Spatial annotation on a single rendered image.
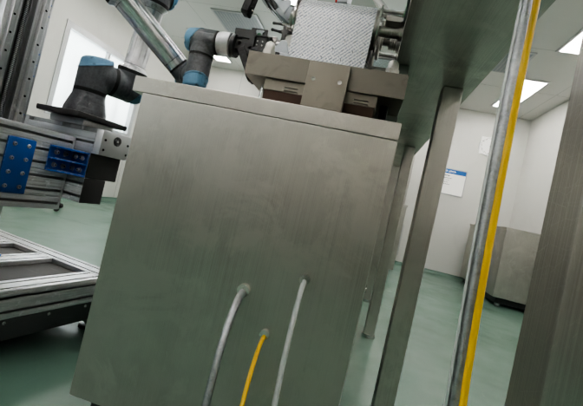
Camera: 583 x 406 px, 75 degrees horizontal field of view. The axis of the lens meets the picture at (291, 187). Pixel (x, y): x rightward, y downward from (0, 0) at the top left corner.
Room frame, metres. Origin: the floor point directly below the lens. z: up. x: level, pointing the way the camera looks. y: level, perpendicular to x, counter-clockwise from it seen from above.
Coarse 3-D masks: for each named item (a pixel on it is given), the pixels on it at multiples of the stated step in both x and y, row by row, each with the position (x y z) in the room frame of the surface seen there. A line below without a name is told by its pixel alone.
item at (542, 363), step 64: (576, 64) 0.35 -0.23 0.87; (448, 128) 1.17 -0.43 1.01; (576, 128) 0.33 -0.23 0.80; (576, 192) 0.31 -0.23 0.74; (384, 256) 2.21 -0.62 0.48; (576, 256) 0.29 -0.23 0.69; (576, 320) 0.29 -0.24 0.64; (384, 384) 1.18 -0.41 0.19; (512, 384) 0.34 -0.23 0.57; (576, 384) 0.29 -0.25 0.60
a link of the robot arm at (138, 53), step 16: (144, 0) 1.48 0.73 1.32; (160, 0) 1.49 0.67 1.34; (176, 0) 1.54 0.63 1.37; (160, 16) 1.53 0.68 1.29; (128, 48) 1.52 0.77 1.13; (144, 48) 1.52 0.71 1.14; (128, 64) 1.51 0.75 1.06; (144, 64) 1.55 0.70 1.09; (128, 80) 1.51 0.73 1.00; (112, 96) 1.52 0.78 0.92; (128, 96) 1.53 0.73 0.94
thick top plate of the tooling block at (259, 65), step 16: (256, 64) 0.95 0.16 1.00; (272, 64) 0.94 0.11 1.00; (288, 64) 0.93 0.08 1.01; (304, 64) 0.93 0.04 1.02; (336, 64) 0.91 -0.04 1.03; (256, 80) 0.99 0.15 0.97; (288, 80) 0.93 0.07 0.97; (304, 80) 0.93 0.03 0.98; (352, 80) 0.90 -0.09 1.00; (368, 80) 0.90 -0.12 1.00; (384, 80) 0.89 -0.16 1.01; (400, 80) 0.88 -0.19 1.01; (384, 96) 0.89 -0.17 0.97; (400, 96) 0.88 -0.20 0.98
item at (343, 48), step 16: (304, 32) 1.13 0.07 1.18; (320, 32) 1.12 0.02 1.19; (336, 32) 1.12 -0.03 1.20; (352, 32) 1.11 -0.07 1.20; (304, 48) 1.13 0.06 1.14; (320, 48) 1.12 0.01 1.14; (336, 48) 1.11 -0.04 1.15; (352, 48) 1.10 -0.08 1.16; (368, 48) 1.10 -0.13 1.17; (352, 64) 1.10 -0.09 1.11
